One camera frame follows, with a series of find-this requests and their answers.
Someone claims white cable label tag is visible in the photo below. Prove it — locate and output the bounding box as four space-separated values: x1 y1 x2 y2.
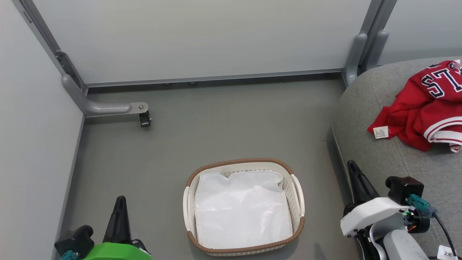
437 244 459 260

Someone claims grey fabric sofa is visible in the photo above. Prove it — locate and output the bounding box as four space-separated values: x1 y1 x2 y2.
331 56 462 260

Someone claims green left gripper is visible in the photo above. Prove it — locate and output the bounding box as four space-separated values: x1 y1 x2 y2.
82 196 153 260

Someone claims grey partition leg with caster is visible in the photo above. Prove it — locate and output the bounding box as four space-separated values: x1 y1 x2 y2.
12 0 152 128

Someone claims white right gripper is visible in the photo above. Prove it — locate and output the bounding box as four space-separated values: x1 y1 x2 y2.
340 160 431 238

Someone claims white woven laundry basket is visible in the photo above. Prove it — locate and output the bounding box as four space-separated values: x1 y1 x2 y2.
182 157 306 257

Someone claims dark metal partition bracket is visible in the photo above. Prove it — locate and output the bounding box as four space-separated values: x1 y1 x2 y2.
55 51 88 96

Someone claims grey partition post foot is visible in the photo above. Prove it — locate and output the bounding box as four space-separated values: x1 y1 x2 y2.
365 0 398 71
345 0 384 87

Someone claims white sheet basket liner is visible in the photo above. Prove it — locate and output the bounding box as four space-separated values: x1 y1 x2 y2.
194 170 293 250

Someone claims red basketball jersey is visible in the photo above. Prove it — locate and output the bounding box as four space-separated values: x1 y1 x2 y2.
367 60 462 153

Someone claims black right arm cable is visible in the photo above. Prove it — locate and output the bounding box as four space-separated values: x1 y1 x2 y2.
408 194 460 260

